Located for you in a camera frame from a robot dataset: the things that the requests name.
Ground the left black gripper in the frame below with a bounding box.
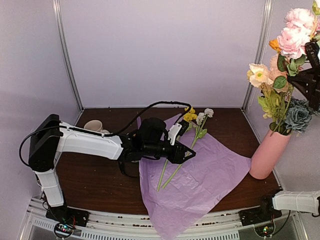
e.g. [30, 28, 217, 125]
[143, 140, 197, 165]

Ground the peach pink rose stem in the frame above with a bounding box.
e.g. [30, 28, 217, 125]
[269, 53, 288, 81]

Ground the blue hydrangea flower stem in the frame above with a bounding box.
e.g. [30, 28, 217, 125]
[284, 97, 314, 134]

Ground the purple tissue paper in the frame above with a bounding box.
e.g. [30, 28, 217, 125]
[136, 112, 253, 240]

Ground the peach poppy flower stem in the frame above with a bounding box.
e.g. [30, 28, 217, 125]
[247, 63, 274, 98]

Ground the orange flower stem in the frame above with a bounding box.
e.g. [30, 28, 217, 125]
[268, 38, 282, 53]

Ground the pink carnation flower stem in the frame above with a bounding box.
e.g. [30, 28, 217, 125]
[271, 0, 320, 136]

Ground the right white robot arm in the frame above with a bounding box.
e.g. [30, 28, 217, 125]
[256, 69, 320, 221]

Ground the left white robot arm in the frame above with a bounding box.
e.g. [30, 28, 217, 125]
[28, 114, 196, 222]

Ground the pink cylindrical vase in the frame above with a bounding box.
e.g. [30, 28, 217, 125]
[249, 129, 291, 180]

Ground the white flower stem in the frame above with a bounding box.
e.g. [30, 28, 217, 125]
[157, 107, 214, 191]

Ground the yellow flower stem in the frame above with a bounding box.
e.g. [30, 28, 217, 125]
[156, 106, 197, 193]

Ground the white mug floral print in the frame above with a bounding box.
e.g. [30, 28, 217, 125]
[83, 119, 110, 134]

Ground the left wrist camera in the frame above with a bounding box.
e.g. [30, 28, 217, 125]
[167, 120, 189, 146]

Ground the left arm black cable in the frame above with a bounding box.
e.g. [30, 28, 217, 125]
[19, 100, 193, 167]

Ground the front aluminium rail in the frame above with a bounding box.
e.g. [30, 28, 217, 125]
[18, 197, 306, 240]

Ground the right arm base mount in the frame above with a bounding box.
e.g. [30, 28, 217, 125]
[238, 207, 282, 238]

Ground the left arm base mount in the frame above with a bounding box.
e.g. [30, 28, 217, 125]
[45, 208, 90, 239]

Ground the left aluminium frame post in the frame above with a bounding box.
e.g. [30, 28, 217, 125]
[52, 0, 84, 112]

